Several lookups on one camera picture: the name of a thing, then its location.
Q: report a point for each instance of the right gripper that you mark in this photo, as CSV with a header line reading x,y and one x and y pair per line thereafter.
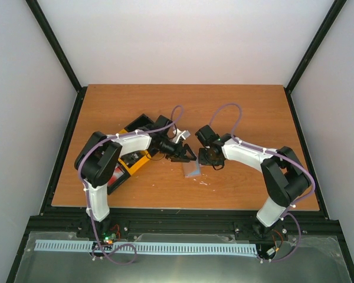
x,y
202,161

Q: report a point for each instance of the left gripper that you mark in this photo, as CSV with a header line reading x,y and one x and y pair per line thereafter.
x,y
182,152

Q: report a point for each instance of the pink leather card holder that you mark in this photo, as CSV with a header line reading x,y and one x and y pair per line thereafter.
x,y
191,169

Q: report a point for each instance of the three-compartment card bin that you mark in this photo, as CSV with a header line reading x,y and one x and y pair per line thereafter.
x,y
140,121

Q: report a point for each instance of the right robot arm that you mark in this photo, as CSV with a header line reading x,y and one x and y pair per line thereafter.
x,y
284,176

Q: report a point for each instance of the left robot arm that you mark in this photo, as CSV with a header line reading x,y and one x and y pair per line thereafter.
x,y
100,155

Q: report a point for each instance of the red and white card stack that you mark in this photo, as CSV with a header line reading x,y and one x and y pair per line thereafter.
x,y
117,174

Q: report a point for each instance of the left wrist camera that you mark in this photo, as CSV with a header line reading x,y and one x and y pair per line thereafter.
x,y
180,135

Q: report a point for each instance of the black aluminium rail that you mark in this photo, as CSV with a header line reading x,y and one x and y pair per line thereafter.
x,y
130,223

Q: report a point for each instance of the light blue cable duct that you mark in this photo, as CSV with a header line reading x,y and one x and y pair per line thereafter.
x,y
153,248

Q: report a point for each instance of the right black frame post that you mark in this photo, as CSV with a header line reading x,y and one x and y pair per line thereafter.
x,y
315,43

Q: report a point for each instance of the black frame post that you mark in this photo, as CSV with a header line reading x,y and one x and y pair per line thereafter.
x,y
315,43
53,41

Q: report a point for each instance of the left black frame post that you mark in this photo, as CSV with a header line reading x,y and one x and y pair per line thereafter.
x,y
53,41

